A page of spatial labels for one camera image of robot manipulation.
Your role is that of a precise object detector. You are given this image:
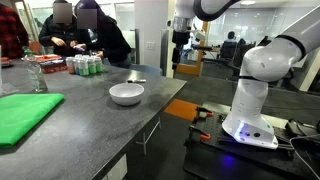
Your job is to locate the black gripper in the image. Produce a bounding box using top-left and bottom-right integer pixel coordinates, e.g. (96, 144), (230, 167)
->
(171, 30), (191, 72)

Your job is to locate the white plate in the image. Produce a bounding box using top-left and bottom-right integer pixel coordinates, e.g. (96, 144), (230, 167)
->
(108, 82), (145, 107)

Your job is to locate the metal spoon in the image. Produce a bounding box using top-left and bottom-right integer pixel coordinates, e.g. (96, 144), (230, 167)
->
(126, 78), (147, 84)

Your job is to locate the orange floor mat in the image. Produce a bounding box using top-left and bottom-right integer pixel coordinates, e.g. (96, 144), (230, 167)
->
(163, 98), (202, 122)

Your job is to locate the black office chair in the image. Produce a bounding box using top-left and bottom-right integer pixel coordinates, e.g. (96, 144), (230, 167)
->
(232, 41), (257, 69)
(217, 40), (238, 69)

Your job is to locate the orange black clamp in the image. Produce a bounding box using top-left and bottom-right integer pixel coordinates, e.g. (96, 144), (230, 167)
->
(189, 125), (213, 142)
(194, 106), (215, 123)

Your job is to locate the seated person in background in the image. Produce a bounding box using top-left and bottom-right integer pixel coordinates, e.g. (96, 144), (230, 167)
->
(224, 31), (238, 44)

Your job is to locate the person with long dark hair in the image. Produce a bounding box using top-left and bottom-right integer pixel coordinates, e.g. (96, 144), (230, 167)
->
(70, 0), (133, 69)

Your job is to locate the green drink can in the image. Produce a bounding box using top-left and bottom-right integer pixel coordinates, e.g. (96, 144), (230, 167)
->
(94, 56), (104, 73)
(77, 58), (90, 77)
(87, 56), (98, 75)

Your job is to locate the blue drink can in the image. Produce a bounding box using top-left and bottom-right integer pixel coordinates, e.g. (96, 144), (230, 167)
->
(73, 58), (81, 75)

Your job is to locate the orange drink can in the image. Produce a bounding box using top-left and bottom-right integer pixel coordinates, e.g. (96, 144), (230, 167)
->
(65, 56), (76, 75)

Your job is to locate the red cardboard box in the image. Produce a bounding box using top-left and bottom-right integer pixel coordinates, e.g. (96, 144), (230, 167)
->
(34, 54), (68, 75)

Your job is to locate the person in black jacket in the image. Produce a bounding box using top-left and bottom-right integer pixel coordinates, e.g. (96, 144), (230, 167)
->
(37, 0), (88, 57)

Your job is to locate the clear plastic water bottle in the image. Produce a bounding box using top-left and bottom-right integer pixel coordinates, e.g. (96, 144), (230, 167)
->
(23, 46), (49, 94)

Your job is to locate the green folded cloth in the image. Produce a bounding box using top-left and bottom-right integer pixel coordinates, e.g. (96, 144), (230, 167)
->
(0, 92), (65, 150)

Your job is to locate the person in red plaid shirt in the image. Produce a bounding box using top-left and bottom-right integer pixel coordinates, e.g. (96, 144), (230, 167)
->
(0, 3), (30, 60)

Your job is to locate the wooden door frame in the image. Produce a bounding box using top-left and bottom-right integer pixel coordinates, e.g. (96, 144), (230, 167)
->
(175, 21), (210, 76)

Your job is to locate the white wall light switch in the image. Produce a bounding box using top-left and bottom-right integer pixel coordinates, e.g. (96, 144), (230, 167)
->
(145, 41), (157, 52)

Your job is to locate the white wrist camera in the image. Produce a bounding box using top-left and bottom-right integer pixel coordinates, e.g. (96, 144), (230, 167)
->
(193, 30), (207, 43)

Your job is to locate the white table support bracket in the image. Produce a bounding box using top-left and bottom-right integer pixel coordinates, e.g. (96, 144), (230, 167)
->
(134, 116), (162, 156)

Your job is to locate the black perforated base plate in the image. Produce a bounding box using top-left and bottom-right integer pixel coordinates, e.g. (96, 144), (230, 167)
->
(183, 109), (320, 180)

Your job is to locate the grey cable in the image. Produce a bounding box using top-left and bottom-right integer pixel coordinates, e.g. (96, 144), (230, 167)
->
(289, 133), (320, 180)

